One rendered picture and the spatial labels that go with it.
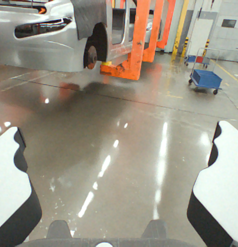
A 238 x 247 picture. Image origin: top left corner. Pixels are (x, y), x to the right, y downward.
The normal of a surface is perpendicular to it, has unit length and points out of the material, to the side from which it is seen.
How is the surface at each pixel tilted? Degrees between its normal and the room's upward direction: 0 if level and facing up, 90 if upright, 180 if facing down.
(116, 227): 0
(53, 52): 96
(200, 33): 90
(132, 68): 90
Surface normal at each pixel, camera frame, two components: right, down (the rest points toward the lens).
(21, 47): -0.03, 0.52
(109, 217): 0.09, -0.86
